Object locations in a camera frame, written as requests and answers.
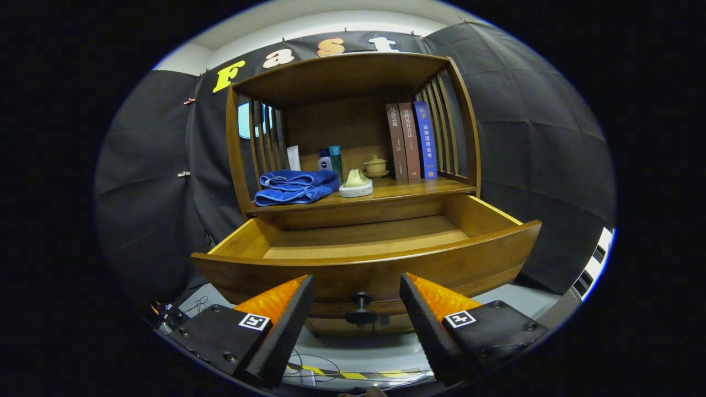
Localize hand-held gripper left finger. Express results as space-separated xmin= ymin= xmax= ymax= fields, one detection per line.
xmin=165 ymin=275 xmax=316 ymax=387

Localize blue book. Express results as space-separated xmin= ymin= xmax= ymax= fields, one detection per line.
xmin=413 ymin=101 xmax=438 ymax=180

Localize wooden drawer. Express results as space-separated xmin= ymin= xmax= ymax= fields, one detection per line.
xmin=191 ymin=193 xmax=543 ymax=326

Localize teal bottle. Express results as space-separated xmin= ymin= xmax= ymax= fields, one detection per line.
xmin=329 ymin=145 xmax=344 ymax=184

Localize beige lidded teacup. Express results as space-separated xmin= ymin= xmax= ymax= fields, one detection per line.
xmin=363 ymin=155 xmax=389 ymax=179

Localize black backdrop cloth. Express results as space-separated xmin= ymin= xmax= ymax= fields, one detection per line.
xmin=94 ymin=21 xmax=617 ymax=309

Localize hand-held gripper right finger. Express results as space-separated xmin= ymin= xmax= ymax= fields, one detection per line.
xmin=400 ymin=272 xmax=549 ymax=385

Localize wooden cabinet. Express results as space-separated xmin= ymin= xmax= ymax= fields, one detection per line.
xmin=225 ymin=52 xmax=482 ymax=337

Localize blue towel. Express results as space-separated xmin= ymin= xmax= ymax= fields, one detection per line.
xmin=254 ymin=169 xmax=340 ymax=207

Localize green item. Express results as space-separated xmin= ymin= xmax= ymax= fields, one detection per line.
xmin=339 ymin=168 xmax=373 ymax=198

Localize wooden countertop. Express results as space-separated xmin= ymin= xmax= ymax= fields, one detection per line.
xmin=245 ymin=176 xmax=476 ymax=216

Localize dark brown book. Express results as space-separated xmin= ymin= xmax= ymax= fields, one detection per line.
xmin=385 ymin=103 xmax=409 ymax=181

